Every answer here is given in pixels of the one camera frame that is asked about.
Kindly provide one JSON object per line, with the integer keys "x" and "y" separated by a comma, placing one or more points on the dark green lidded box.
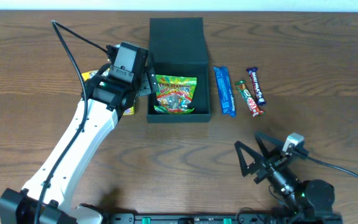
{"x": 179, "y": 49}

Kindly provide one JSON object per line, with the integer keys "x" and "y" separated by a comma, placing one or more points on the yellow Mentos gum bottle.
{"x": 130, "y": 111}

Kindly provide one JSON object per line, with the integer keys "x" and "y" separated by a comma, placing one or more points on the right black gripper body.
{"x": 266, "y": 165}

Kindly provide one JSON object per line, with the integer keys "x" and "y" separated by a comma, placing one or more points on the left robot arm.
{"x": 47, "y": 196}

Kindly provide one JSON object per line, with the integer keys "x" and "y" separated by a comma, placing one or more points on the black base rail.
{"x": 244, "y": 218}

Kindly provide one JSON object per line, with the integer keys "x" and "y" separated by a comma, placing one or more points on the Haribo gummy candy bag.
{"x": 175, "y": 94}

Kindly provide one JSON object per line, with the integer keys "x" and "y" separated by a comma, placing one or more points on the purple Dairy Milk bar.
{"x": 252, "y": 72}

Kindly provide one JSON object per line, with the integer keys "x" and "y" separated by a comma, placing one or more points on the yellow snack bag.
{"x": 90, "y": 74}

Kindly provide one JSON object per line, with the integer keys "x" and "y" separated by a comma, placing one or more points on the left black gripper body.
{"x": 148, "y": 82}

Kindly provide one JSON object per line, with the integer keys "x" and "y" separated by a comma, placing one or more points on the green red KitKat Milo bar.
{"x": 246, "y": 95}

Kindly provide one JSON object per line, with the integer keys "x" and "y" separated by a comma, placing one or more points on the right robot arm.
{"x": 310, "y": 201}

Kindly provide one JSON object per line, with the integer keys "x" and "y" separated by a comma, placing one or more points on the blue Oreo cookie pack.
{"x": 226, "y": 96}

